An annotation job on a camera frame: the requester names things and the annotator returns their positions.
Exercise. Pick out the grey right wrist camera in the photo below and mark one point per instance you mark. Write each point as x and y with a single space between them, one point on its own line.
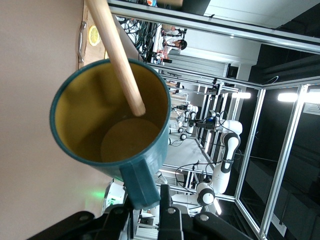
213 117

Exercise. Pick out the aluminium enclosure frame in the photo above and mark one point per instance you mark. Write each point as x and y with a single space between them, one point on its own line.
250 140

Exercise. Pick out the lemon slice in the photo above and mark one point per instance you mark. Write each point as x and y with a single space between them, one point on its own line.
93 36
106 54

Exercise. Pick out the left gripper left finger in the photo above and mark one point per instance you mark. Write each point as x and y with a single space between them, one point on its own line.
118 222

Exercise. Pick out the ceiling light panel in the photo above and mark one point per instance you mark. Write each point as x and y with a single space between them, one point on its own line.
287 97
241 95

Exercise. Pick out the wooden cup rack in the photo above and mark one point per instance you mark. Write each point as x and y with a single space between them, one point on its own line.
117 55

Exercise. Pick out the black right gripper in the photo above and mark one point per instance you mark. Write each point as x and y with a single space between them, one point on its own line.
207 124

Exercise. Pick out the teal cup yellow inside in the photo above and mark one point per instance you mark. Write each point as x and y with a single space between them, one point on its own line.
155 155

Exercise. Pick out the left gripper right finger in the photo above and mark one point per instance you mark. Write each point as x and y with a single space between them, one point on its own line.
170 225

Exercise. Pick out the wooden cutting board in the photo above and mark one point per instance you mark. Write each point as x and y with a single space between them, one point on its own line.
96 53

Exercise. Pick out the white background robot arms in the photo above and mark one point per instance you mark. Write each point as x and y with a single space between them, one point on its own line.
186 125

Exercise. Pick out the person with black hair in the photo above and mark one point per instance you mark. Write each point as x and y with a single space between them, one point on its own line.
181 44

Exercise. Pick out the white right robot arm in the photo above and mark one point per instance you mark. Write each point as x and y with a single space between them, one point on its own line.
221 175

